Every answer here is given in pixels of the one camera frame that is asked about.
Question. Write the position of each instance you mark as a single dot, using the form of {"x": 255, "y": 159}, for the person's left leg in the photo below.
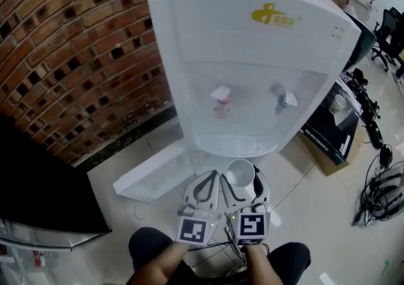
{"x": 148, "y": 246}

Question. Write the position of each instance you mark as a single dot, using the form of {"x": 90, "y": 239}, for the person's left forearm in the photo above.
{"x": 164, "y": 265}

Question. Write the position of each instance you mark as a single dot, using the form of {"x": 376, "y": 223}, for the person's right leg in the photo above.
{"x": 290, "y": 261}

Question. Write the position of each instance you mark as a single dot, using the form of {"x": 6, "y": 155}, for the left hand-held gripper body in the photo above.
{"x": 192, "y": 230}

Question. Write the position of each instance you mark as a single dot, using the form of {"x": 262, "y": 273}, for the black product box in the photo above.
{"x": 341, "y": 132}

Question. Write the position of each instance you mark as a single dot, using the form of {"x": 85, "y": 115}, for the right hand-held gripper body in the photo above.
{"x": 251, "y": 225}

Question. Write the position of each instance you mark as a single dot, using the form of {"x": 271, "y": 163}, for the red water tap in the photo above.
{"x": 222, "y": 101}

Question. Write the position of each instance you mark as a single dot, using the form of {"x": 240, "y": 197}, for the person's right forearm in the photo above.
{"x": 260, "y": 268}

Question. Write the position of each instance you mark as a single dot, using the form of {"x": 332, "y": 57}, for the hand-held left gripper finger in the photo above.
{"x": 215, "y": 197}
{"x": 189, "y": 197}

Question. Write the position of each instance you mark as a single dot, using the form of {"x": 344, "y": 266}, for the white water dispenser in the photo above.
{"x": 240, "y": 50}

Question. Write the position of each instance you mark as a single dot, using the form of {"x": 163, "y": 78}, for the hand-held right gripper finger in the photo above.
{"x": 226, "y": 194}
{"x": 266, "y": 192}

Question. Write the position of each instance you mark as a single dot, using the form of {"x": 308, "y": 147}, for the blue water tap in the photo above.
{"x": 284, "y": 97}

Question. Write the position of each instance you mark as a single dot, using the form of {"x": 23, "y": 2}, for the plain cardboard box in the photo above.
{"x": 341, "y": 167}

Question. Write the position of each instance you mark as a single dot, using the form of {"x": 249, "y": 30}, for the black office chair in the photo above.
{"x": 389, "y": 38}

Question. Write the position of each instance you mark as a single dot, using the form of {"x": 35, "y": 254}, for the white metal rack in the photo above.
{"x": 25, "y": 265}

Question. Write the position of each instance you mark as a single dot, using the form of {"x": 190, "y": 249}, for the tree print paper cup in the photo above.
{"x": 240, "y": 171}

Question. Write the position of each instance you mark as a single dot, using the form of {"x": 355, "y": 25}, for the black glass front appliance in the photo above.
{"x": 47, "y": 183}

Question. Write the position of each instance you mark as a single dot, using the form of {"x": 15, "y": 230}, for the white toilet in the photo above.
{"x": 358, "y": 4}

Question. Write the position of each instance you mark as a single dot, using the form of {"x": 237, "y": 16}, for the person's leg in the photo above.
{"x": 290, "y": 261}
{"x": 148, "y": 246}

